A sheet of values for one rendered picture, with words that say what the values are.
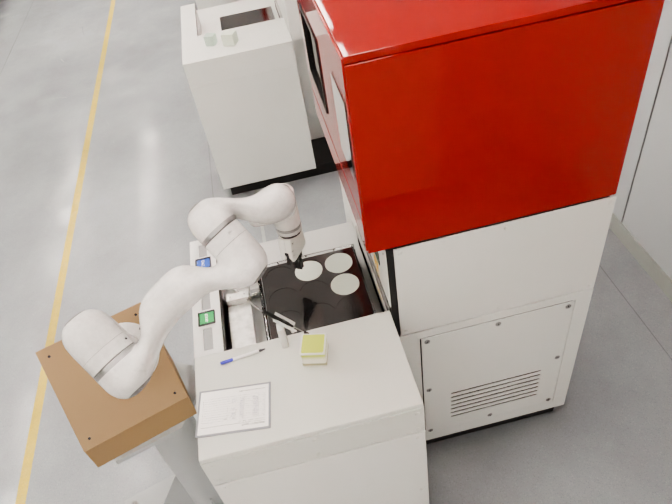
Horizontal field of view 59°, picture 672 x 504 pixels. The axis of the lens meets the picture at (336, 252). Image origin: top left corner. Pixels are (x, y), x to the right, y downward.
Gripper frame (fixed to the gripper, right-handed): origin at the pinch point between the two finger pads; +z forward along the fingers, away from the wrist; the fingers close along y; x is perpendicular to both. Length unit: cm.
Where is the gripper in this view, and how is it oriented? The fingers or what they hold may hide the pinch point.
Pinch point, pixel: (298, 263)
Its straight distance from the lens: 201.1
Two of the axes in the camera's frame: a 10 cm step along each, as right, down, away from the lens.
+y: -3.7, 6.9, -6.3
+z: 1.3, 7.1, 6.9
